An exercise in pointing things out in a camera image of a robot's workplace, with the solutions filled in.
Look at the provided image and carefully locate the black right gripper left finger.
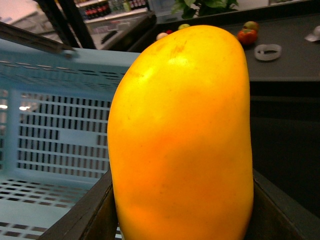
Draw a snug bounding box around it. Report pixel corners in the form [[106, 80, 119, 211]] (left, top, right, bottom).
[[39, 171, 118, 240]]

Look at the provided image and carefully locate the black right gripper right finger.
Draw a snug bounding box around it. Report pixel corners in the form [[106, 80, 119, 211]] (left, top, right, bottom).
[[244, 170, 320, 240]]

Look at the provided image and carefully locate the light blue plastic shopping basket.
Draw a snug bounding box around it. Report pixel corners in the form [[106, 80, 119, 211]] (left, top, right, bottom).
[[0, 40, 138, 240]]

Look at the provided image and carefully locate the yellow mango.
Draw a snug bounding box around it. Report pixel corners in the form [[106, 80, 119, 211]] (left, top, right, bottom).
[[107, 25, 254, 240]]

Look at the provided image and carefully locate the orange persimmon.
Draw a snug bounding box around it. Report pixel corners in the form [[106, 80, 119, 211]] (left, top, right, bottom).
[[237, 29, 258, 46]]

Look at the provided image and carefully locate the crumpled white foam net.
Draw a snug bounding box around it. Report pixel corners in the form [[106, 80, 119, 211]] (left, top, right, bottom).
[[304, 25, 320, 42]]

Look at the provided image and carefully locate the red-green apple at back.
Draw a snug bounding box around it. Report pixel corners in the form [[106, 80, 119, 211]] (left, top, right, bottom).
[[243, 21, 260, 32]]

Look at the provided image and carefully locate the beige round melon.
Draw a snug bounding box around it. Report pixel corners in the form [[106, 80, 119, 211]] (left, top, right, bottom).
[[156, 32, 168, 41]]

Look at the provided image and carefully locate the green apple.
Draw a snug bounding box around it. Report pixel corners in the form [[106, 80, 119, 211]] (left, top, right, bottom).
[[178, 23, 190, 30]]

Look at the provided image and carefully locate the green potted plant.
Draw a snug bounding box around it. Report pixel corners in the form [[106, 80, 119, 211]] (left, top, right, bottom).
[[171, 0, 239, 20]]

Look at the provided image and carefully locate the white foam net ring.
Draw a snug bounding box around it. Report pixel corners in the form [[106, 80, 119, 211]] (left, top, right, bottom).
[[254, 43, 283, 62]]

